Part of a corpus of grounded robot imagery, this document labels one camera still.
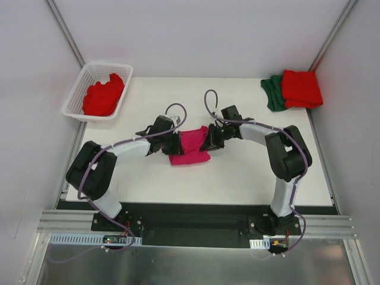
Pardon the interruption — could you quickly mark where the left white cable duct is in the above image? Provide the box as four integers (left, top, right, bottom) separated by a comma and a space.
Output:
50, 233, 143, 246

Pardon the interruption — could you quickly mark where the white perforated plastic basket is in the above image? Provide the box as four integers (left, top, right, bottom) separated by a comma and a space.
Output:
61, 62, 134, 124

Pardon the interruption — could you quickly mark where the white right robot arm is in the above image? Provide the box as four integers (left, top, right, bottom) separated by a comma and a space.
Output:
200, 105, 312, 236

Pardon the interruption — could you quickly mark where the left aluminium frame post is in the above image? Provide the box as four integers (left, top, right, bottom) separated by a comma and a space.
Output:
44, 0, 86, 68

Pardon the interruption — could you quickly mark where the red t shirt in basket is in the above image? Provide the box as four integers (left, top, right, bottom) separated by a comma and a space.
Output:
82, 73, 125, 116

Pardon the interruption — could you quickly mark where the folded green t shirt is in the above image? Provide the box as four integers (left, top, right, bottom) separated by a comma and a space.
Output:
260, 75, 287, 112

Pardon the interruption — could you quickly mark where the right white cable duct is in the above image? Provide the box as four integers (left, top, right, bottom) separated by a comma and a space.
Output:
249, 238, 270, 250

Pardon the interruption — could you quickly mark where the folded red t shirt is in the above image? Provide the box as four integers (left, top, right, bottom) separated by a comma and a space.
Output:
281, 70, 323, 109

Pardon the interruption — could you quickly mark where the left aluminium rail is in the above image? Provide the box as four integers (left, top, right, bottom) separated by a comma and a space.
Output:
37, 210, 96, 233

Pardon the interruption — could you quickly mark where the white cable duct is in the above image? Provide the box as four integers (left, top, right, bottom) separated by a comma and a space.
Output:
249, 238, 270, 250
50, 233, 143, 246

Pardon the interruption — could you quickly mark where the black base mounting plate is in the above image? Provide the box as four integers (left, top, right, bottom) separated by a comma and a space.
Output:
56, 201, 302, 249

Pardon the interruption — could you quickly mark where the right aluminium rail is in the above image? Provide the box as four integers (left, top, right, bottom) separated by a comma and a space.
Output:
304, 215, 358, 239

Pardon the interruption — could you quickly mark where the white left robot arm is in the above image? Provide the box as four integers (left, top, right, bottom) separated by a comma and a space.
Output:
65, 115, 183, 231

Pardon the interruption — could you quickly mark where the aluminium rail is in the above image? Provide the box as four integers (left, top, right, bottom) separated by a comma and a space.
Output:
37, 210, 96, 233
304, 215, 358, 239

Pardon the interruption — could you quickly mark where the pink t shirt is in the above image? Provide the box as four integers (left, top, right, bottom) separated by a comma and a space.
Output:
169, 126, 211, 166

